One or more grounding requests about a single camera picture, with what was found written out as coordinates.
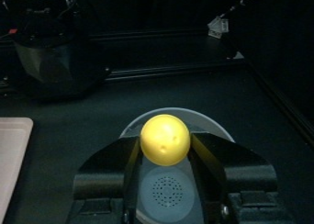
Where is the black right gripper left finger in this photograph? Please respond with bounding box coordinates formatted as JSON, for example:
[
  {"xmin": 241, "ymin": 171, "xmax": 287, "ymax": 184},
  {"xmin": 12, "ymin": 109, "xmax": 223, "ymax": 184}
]
[{"xmin": 65, "ymin": 136, "xmax": 141, "ymax": 224}]

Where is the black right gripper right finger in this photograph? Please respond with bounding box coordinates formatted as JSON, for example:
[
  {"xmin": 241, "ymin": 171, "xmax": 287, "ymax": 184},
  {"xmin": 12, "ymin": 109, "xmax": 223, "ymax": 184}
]
[{"xmin": 187, "ymin": 131, "xmax": 296, "ymax": 224}]

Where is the yellow toy can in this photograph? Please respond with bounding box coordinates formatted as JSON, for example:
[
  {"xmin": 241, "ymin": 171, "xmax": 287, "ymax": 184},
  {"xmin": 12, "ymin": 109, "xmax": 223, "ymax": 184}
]
[{"xmin": 138, "ymin": 113, "xmax": 191, "ymax": 167}]

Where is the grey bowl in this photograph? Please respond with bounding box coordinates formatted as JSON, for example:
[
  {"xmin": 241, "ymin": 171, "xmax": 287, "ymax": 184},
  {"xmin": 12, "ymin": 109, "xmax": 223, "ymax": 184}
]
[{"xmin": 118, "ymin": 106, "xmax": 235, "ymax": 224}]

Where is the pink cutting board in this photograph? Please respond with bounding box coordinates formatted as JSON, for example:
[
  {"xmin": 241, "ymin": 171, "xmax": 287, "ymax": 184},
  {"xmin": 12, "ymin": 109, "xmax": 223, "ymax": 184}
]
[{"xmin": 0, "ymin": 117, "xmax": 34, "ymax": 224}]

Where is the black aluminium frame rail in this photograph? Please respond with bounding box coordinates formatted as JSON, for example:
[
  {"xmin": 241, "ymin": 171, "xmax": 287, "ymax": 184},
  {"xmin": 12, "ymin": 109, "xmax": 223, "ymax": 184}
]
[{"xmin": 104, "ymin": 58, "xmax": 247, "ymax": 82}]

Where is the white bracket on frame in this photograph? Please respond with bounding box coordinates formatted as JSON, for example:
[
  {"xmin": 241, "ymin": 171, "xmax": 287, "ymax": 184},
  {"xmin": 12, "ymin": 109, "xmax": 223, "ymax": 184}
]
[{"xmin": 205, "ymin": 16, "xmax": 231, "ymax": 39}]

